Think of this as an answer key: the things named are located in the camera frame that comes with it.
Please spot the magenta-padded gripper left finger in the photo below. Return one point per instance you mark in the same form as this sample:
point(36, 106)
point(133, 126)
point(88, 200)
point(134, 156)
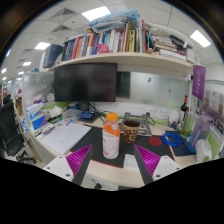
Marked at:
point(60, 166)

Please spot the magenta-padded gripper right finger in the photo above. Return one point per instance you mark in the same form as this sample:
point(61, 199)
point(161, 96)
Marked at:
point(166, 166)

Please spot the orange-capped drink bottle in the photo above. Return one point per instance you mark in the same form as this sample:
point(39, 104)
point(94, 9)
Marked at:
point(111, 140)

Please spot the purple water bottle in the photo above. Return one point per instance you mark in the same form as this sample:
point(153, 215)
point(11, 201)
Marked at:
point(198, 133)

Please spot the flat round red coaster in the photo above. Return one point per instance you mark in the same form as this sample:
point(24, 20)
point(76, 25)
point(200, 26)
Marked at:
point(155, 141)

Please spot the white paper slip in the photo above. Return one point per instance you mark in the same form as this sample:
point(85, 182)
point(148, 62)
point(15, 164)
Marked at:
point(130, 162)

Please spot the white tissue pack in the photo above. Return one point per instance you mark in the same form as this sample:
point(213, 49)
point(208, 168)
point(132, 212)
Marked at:
point(204, 150)

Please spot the grey metal laptop stand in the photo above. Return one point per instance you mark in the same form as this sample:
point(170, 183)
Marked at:
point(146, 126)

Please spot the black desk mat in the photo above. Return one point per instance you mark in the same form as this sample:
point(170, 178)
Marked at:
point(95, 138)

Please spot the yellow floral mug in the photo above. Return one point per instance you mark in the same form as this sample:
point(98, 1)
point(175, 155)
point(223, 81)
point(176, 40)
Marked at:
point(131, 133)

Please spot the white lidded jar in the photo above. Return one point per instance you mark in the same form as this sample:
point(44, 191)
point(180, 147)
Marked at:
point(173, 117)

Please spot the blue tissue box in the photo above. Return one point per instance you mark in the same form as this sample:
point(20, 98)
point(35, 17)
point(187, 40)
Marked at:
point(37, 120)

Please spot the clear plastic box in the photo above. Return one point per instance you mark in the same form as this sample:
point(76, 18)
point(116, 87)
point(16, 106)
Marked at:
point(71, 115)

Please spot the blue electronic board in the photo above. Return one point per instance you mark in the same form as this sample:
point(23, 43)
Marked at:
point(88, 115)

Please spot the dark wine bottle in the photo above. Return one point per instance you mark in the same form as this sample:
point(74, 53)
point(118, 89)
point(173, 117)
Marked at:
point(183, 108)

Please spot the black office chair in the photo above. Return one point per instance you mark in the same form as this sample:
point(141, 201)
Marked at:
point(8, 130)

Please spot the black computer monitor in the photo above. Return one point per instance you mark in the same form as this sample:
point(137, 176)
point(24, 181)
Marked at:
point(85, 81)

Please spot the purple hanging banner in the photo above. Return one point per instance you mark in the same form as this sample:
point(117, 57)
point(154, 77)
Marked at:
point(199, 81)

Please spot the white shelf with books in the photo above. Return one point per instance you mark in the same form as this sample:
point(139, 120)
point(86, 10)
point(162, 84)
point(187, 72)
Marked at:
point(126, 58)

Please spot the ceiling light panels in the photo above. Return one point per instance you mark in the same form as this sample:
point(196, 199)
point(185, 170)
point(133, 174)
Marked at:
point(96, 13)

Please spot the white wall socket strip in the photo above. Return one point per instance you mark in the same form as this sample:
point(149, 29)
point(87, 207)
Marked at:
point(148, 111)

